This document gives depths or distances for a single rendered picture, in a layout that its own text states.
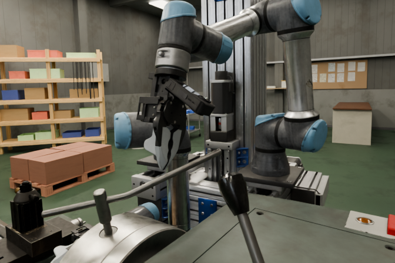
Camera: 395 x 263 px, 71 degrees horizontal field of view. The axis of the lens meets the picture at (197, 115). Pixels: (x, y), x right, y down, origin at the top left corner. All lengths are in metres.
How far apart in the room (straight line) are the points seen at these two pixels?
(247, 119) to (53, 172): 3.69
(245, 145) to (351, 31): 9.63
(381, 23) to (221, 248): 10.50
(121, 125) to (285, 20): 0.60
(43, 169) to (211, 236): 4.15
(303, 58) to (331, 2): 10.06
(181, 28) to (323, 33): 10.28
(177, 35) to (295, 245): 0.44
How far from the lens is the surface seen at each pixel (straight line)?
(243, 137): 1.32
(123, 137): 0.86
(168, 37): 0.61
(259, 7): 1.02
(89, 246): 0.58
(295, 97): 0.98
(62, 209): 0.56
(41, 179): 4.66
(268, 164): 1.08
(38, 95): 7.89
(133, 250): 0.53
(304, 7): 0.93
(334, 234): 0.54
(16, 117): 8.07
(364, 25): 10.78
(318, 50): 10.76
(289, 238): 0.51
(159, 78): 0.62
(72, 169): 4.77
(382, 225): 0.60
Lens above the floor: 1.50
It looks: 6 degrees down
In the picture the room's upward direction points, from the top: 1 degrees counter-clockwise
